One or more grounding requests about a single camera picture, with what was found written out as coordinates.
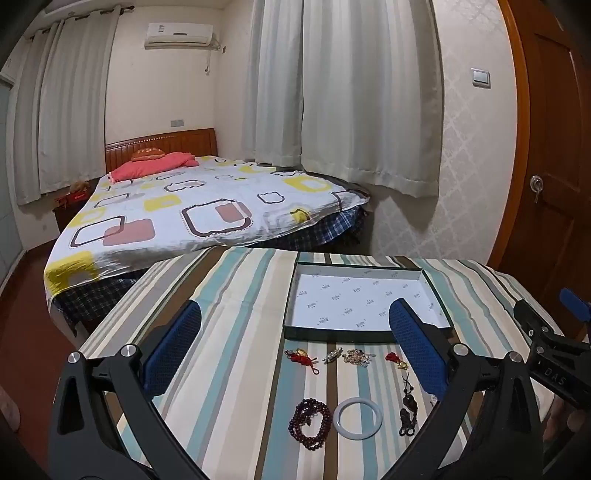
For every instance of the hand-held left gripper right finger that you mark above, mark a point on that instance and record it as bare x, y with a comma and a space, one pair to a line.
415, 346

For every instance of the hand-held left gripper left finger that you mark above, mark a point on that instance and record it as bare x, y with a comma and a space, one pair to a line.
171, 350

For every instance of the striped tablecloth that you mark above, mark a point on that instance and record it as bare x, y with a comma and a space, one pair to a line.
240, 323

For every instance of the white air conditioner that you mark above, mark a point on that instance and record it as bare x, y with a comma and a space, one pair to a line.
179, 34

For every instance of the gold pearl brooch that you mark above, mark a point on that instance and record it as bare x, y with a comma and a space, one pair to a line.
356, 356

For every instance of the metal door lock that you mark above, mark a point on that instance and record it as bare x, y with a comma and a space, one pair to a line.
536, 183

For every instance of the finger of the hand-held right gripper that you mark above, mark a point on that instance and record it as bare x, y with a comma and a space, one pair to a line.
531, 318
577, 307

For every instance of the small rhinestone brooch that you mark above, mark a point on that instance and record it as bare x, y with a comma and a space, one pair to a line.
333, 356

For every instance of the pink pillow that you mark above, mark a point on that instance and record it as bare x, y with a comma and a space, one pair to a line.
152, 166

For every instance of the long white window curtain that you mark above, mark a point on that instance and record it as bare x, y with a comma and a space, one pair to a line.
69, 115

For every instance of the shallow green cardboard box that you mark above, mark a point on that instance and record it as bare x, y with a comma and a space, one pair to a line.
369, 295

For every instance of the grey sliding door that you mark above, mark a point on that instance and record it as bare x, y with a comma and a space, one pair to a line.
9, 184

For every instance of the white jade bangle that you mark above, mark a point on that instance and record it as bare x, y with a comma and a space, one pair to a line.
340, 427

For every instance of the curtain rod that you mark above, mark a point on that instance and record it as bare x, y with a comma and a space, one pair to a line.
83, 16

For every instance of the wooden door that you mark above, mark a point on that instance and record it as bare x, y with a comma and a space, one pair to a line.
554, 138

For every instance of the short white curtain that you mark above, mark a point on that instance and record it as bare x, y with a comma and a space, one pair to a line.
369, 92

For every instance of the red knot gold charm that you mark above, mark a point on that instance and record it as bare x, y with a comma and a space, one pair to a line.
300, 357

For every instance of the wooden nightstand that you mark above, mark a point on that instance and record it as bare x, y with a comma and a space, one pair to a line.
69, 214

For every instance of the red embroidered cushion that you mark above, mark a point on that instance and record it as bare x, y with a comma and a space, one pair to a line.
147, 153

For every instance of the white light switch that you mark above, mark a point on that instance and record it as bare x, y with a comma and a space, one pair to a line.
481, 78

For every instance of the red tassel gold charm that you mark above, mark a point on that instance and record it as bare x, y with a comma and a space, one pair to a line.
397, 360

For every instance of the person's right hand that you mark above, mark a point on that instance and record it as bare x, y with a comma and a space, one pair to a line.
556, 422

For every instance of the wooden headboard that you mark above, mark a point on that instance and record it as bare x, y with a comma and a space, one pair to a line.
184, 141

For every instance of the narrow white curtain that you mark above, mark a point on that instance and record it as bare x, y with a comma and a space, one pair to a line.
272, 83

